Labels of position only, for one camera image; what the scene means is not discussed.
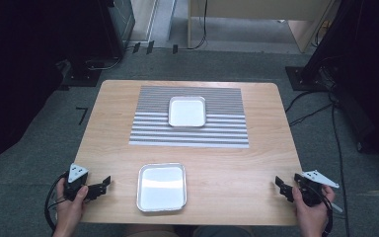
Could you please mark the square metal tray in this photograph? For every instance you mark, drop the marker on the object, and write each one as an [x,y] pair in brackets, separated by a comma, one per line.
[162,187]

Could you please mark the light wooden desk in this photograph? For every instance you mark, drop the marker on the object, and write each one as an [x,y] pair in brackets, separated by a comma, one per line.
[263,9]

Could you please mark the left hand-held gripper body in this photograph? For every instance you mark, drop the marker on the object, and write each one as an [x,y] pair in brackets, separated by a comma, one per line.
[75,179]

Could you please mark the black floor tape strip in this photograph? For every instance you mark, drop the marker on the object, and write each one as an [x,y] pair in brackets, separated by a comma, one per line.
[136,47]
[175,49]
[150,47]

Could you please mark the grey striped placemat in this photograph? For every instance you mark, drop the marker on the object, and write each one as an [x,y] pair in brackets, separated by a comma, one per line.
[151,131]

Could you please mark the person's right hand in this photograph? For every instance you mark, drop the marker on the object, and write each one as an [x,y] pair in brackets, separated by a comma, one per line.
[312,217]

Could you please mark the white square dish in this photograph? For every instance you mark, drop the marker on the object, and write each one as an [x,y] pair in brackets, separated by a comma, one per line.
[187,112]

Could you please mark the person's left hand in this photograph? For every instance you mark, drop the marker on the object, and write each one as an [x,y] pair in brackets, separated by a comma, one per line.
[68,210]

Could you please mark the black metal stand base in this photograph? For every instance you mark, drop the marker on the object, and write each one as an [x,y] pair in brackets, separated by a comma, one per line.
[82,74]
[304,80]

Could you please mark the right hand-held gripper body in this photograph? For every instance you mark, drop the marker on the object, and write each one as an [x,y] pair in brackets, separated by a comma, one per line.
[312,189]

